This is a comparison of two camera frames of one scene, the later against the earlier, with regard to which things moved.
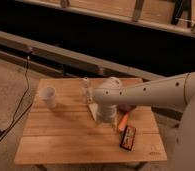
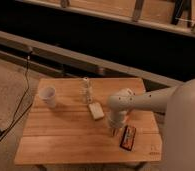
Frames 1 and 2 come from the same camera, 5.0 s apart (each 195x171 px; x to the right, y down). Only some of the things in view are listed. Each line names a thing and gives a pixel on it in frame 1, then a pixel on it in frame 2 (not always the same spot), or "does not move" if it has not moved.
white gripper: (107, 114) -> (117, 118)
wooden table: (60, 129) does not move
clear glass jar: (85, 91) does not move
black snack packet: (127, 140) does not move
